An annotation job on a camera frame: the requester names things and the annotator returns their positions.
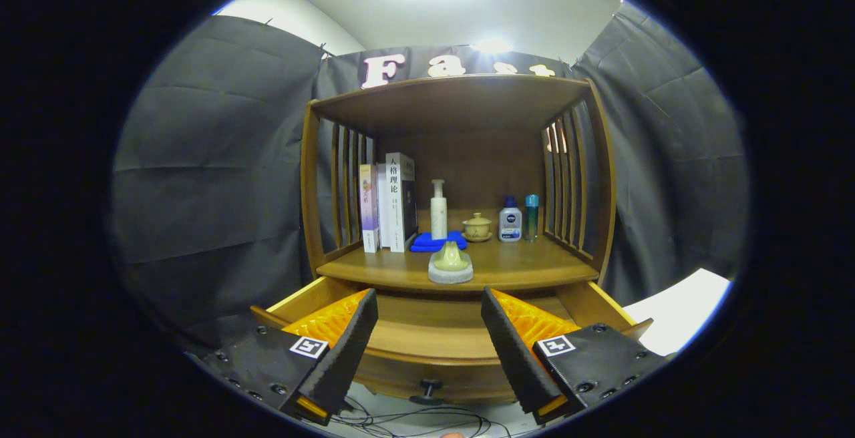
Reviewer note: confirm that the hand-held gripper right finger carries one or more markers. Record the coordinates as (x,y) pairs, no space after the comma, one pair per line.
(518,358)

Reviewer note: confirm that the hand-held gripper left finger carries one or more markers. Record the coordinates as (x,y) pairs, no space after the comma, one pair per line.
(344,358)

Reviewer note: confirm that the wooden drawer with black knob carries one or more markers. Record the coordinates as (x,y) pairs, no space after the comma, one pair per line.
(427,371)

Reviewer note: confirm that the pale green plastic-packed item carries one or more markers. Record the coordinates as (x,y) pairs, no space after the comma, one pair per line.
(451,261)

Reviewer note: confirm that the wooden countertop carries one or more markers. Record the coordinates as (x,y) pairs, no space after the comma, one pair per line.
(521,264)

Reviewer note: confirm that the brown wooden cabinet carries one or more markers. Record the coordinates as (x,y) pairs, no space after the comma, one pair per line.
(474,157)

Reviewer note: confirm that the white bottle with blue cap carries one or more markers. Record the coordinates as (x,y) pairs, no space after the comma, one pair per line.
(510,224)

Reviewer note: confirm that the yellow lidded teacup with saucer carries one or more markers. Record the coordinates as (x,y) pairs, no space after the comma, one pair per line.
(477,228)

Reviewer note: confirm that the clear blue bottle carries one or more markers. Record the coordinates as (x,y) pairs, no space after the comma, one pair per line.
(532,221)

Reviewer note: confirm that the folded blue towel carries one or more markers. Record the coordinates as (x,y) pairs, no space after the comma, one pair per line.
(422,244)

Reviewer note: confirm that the purple book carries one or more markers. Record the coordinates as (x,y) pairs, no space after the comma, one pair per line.
(368,211)

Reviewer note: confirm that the thin white book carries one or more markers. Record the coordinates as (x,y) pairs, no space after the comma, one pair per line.
(382,211)

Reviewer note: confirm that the white pump bottle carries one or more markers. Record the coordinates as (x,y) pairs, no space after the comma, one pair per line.
(439,217)

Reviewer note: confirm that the thick white and black book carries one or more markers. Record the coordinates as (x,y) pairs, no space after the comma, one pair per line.
(395,204)

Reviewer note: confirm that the small ceiling light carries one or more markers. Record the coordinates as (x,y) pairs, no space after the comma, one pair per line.
(491,45)

